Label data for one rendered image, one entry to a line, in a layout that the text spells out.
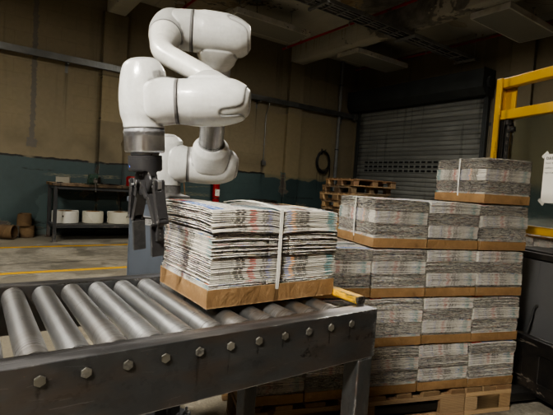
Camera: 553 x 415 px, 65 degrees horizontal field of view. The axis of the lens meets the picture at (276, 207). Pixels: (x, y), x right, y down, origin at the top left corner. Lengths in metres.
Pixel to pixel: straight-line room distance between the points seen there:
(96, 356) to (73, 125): 7.53
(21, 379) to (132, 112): 0.55
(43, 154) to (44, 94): 0.97
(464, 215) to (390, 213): 0.41
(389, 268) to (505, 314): 0.72
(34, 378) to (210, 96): 0.61
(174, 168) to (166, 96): 0.90
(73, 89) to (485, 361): 7.32
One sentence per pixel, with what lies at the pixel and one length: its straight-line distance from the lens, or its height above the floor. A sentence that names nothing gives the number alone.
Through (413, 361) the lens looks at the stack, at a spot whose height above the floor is 0.30.
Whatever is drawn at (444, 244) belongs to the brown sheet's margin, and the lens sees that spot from 2.22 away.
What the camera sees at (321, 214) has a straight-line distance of 1.13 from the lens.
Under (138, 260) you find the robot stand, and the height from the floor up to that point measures 0.73.
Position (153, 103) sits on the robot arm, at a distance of 0.99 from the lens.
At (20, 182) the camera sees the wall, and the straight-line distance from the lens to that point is 8.08.
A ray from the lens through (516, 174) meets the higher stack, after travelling 2.49.
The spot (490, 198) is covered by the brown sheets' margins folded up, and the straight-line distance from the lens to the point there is 2.37.
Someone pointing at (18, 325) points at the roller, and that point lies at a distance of 0.97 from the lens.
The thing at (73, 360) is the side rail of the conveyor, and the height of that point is 0.80.
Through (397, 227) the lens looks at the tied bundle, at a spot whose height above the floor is 0.93.
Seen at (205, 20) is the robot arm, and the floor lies 1.59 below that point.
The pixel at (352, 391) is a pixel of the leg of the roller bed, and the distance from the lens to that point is 1.17.
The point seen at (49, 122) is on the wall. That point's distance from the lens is 8.17.
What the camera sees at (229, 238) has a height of 0.96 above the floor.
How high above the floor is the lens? 1.09
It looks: 3 degrees down
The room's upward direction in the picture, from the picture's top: 4 degrees clockwise
